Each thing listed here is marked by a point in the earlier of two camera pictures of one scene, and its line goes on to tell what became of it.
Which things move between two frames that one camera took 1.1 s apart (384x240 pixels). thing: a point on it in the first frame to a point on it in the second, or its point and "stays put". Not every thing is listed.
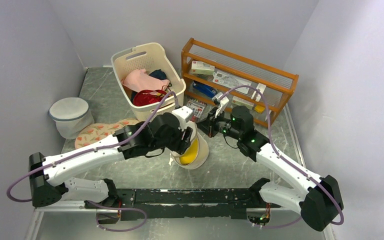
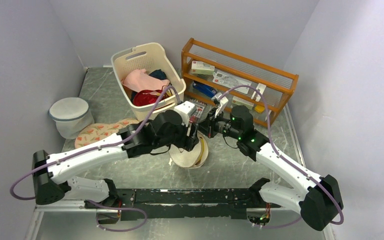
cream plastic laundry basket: [148, 78] stays put
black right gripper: [206, 125] stays put
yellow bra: [190, 153] to [203, 148]
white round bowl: [203, 149] stays put
